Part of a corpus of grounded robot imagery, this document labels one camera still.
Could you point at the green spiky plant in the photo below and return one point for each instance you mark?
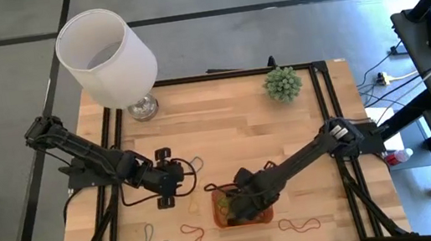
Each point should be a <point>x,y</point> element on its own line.
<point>282,84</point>

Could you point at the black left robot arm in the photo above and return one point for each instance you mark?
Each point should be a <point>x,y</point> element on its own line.
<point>84,151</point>

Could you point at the red rubber band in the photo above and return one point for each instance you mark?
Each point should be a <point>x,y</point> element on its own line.
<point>203,234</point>
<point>280,226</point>

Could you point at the grey rubber band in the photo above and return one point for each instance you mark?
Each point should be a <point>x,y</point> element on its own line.
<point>201,160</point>

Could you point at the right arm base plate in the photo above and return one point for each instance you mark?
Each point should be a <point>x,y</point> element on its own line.
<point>373,145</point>

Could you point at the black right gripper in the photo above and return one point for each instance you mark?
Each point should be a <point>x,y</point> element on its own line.
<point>263,187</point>

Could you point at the clear bottle red cap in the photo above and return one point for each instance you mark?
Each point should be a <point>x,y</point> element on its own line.
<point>400,155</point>

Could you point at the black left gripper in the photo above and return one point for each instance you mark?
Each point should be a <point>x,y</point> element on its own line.
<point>162,178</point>

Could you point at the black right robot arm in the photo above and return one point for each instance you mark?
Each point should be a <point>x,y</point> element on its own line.
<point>308,151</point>

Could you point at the black aluminium frame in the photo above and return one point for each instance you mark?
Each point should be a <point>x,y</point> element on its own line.
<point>234,74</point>

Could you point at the teal rubber band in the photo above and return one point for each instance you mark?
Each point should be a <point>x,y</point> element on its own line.
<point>146,238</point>

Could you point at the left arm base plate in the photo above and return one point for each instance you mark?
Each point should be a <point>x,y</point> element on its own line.
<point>76,182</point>

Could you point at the green rubber band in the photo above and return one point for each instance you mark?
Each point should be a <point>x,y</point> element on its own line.
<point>222,202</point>

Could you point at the black metal bar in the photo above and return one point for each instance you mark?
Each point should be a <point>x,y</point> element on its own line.
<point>409,112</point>

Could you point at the orange plastic bin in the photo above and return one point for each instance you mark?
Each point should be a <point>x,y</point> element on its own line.
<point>218,217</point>

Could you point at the white table lamp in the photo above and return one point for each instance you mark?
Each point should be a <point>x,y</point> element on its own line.
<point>116,75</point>

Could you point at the white box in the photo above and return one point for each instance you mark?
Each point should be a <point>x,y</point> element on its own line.
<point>375,115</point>

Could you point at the white power strip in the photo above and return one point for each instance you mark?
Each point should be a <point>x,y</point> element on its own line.
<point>383,79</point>

